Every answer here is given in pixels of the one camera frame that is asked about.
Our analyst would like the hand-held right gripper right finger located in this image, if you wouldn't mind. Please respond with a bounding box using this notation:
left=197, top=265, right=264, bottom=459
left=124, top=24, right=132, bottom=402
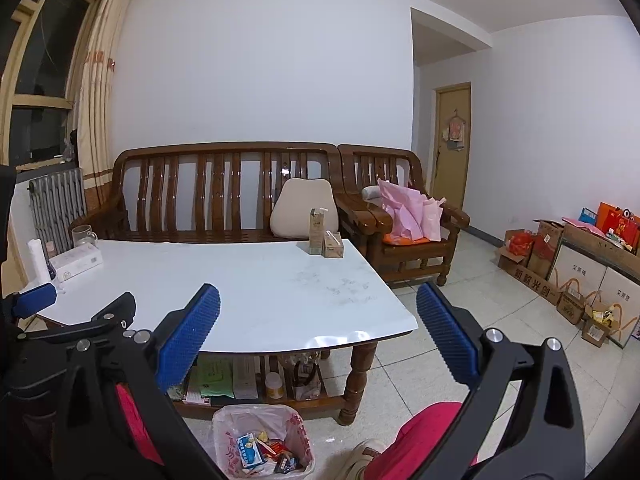
left=415, top=281, right=586, bottom=480

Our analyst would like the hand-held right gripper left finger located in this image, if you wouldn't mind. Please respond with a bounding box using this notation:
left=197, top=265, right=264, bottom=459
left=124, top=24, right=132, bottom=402
left=52, top=282, right=223, bottom=480

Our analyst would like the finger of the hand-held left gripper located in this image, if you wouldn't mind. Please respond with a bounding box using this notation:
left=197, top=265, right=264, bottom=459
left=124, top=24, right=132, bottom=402
left=0, top=282, right=57, bottom=321
left=17, top=292, right=137, bottom=347

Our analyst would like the white plastic bag red print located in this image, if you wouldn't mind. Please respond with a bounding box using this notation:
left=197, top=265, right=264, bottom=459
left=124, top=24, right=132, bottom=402
left=212, top=405, right=316, bottom=480

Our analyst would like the blue cartoon medicine box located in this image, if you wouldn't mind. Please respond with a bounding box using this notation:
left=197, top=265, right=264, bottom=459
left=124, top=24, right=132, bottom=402
left=236, top=432, right=266, bottom=468

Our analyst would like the red yellow snack packet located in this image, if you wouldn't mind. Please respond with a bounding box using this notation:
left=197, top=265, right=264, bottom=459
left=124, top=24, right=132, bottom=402
left=255, top=432, right=286, bottom=456

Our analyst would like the white tube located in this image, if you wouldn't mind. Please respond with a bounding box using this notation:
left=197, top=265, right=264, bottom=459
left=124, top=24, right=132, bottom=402
left=27, top=238, right=57, bottom=283

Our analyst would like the long white box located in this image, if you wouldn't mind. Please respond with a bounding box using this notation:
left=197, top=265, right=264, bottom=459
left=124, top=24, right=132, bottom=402
left=50, top=246, right=104, bottom=281

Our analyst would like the pink white packet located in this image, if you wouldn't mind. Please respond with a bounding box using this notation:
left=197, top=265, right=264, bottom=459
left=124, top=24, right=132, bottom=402
left=182, top=382, right=211, bottom=406

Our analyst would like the flat white box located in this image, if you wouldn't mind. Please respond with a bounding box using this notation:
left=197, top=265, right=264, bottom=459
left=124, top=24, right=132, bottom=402
left=232, top=355, right=261, bottom=401

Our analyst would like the glass mug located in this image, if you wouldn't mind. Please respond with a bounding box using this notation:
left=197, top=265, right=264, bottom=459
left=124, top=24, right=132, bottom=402
left=71, top=224, right=98, bottom=248

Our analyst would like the wooden coffee table white top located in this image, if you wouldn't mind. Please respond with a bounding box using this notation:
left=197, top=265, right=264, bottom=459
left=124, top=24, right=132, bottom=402
left=35, top=237, right=418, bottom=426

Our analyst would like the grey radiator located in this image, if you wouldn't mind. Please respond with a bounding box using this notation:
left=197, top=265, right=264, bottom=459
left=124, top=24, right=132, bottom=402
left=28, top=167, right=87, bottom=256

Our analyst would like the open cardboard box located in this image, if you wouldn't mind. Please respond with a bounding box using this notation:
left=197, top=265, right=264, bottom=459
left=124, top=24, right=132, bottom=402
left=497, top=230, right=533, bottom=268

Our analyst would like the person's left leg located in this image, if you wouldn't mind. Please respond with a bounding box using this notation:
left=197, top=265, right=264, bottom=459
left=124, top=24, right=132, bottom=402
left=115, top=382, right=166, bottom=466

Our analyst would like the person's leg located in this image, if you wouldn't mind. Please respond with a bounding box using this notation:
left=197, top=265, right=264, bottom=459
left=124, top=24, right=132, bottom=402
left=115, top=382, right=166, bottom=466
left=365, top=401, right=481, bottom=480

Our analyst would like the printed cardboard box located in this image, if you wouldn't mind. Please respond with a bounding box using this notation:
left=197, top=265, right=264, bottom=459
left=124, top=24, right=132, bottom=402
left=512, top=260, right=561, bottom=306

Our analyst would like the person's right leg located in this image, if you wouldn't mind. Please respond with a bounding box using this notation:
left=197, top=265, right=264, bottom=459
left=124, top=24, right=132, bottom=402
left=365, top=401, right=481, bottom=480

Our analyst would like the black bag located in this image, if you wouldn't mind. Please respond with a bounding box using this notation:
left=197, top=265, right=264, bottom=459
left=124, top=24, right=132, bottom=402
left=292, top=360, right=321, bottom=401

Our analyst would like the pink plastic bag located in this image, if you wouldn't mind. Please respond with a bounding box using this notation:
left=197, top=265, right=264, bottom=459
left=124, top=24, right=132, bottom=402
left=377, top=178, right=447, bottom=242

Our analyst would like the brown cardboard box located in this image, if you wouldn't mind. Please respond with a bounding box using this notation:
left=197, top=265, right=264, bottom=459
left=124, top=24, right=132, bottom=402
left=527, top=220, right=566, bottom=281

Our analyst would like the wooden armchair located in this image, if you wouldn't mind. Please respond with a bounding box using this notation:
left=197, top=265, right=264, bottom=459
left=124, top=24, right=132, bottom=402
left=337, top=144, right=471, bottom=286

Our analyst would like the small beige carton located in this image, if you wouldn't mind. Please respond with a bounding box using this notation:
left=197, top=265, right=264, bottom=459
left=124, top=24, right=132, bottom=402
left=322, top=230, right=346, bottom=259

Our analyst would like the person's right white shoe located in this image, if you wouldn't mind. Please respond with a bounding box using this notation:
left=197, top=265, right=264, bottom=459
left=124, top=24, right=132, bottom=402
left=332, top=439, right=388, bottom=480

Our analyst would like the pile of cardboard boxes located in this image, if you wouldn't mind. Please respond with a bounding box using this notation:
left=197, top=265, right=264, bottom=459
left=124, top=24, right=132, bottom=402
left=547, top=222, right=640, bottom=348

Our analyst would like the yellow door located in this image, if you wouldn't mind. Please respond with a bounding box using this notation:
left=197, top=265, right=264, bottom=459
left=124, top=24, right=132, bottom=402
left=432, top=82, right=472, bottom=206

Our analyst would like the tall beige drink carton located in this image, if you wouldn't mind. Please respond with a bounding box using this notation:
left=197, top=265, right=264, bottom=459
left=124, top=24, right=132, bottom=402
left=308, top=207, right=327, bottom=255

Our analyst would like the beige cushion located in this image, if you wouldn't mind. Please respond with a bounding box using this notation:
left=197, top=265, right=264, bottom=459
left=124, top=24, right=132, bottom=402
left=270, top=178, right=340, bottom=241

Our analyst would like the wooden sofa bench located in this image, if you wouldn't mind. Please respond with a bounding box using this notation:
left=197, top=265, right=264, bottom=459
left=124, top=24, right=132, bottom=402
left=67, top=142, right=346, bottom=246

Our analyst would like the red gift bag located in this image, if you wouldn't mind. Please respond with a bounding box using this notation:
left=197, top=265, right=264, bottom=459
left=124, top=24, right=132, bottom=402
left=595, top=202, right=640, bottom=253

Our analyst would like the hanging pink garment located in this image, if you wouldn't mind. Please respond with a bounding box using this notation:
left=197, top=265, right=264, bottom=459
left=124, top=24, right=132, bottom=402
left=442, top=110, right=468, bottom=151

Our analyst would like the beige curtain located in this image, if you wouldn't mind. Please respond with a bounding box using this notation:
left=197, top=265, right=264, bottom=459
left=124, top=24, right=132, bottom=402
left=70, top=0, right=141, bottom=211

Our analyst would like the yellow framed window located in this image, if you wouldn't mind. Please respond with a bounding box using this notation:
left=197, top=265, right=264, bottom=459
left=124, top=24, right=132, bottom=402
left=0, top=0, right=106, bottom=166

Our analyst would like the small box with handle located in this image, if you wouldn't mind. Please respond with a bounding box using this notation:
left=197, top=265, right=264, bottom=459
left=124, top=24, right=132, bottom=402
left=556, top=280, right=586, bottom=325
left=582, top=300, right=626, bottom=346

